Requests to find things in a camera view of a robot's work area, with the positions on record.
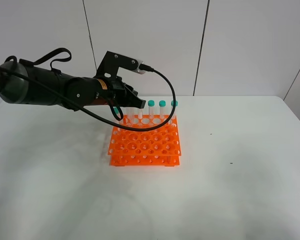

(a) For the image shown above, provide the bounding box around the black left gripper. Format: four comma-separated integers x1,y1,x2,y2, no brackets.
93,75,146,109

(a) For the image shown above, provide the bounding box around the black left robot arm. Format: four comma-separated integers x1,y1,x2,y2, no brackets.
0,60,146,111

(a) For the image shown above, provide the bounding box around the row tube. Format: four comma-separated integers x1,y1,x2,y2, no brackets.
126,107,134,125
147,100,155,119
159,100,166,120
137,109,143,120
169,100,178,125

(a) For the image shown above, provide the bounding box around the test tube second row left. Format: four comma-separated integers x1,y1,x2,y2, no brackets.
113,107,122,132

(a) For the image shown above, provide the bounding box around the orange test tube rack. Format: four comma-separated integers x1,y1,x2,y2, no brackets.
108,117,182,167

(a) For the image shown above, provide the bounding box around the black cable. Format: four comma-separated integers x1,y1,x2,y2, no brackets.
0,47,177,132

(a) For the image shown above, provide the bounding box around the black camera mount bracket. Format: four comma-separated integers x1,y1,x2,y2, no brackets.
95,51,145,78

